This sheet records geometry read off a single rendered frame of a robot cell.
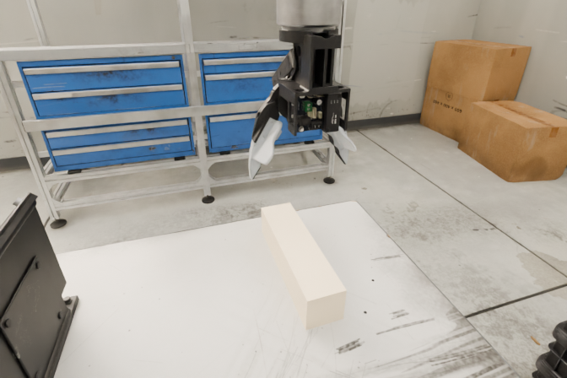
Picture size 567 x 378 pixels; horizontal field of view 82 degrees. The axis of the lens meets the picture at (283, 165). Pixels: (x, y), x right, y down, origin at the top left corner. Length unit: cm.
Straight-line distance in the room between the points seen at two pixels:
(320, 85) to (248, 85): 151
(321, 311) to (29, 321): 36
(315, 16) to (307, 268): 35
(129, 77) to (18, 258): 144
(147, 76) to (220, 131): 48
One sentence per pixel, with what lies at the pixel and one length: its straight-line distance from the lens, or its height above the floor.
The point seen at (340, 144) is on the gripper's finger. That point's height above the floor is 94.
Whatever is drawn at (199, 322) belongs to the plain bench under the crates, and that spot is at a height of 70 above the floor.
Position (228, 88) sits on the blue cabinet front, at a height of 69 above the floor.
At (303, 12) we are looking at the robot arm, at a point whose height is 112.
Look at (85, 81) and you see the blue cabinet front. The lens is 189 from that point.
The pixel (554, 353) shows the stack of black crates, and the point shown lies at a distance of 104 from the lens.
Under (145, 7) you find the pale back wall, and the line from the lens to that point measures 267.
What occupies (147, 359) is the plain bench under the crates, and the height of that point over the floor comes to 70.
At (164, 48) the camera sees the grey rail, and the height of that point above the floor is 92.
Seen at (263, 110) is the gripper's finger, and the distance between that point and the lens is 44.
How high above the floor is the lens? 113
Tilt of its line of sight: 27 degrees down
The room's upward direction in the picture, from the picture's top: straight up
